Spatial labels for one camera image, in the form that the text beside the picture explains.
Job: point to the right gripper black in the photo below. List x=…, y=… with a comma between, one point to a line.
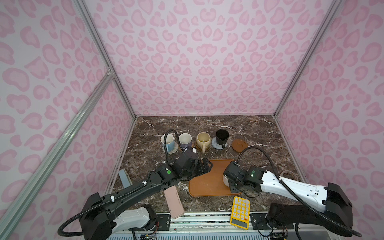
x=231, y=189

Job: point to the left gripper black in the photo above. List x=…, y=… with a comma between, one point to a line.
x=201, y=170

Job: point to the white speckled mug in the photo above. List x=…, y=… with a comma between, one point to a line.
x=227, y=181

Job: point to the multicolour woven cloth coaster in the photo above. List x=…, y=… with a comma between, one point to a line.
x=174, y=150

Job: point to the lilac mug white inside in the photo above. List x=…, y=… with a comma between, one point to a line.
x=185, y=140

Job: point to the light blue mug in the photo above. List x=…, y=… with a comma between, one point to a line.
x=170, y=141

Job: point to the olive beige glazed mug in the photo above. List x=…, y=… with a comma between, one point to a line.
x=203, y=141

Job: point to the black mug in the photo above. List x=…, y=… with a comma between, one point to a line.
x=222, y=137

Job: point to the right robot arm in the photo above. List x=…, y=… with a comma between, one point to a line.
x=326, y=206

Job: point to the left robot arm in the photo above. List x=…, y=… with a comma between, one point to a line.
x=98, y=221

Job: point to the grey-blue felt coaster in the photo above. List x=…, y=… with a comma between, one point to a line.
x=218, y=146

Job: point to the yellow calculator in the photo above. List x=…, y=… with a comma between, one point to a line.
x=240, y=213

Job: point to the white tape roll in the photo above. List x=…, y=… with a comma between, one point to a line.
x=290, y=175

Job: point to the pink eyeglass case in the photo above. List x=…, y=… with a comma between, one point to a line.
x=174, y=203

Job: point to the small grey white device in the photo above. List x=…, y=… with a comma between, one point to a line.
x=125, y=178

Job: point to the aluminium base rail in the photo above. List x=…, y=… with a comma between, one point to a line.
x=216, y=226

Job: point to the aluminium frame strut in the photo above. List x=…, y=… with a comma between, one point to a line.
x=18, y=208

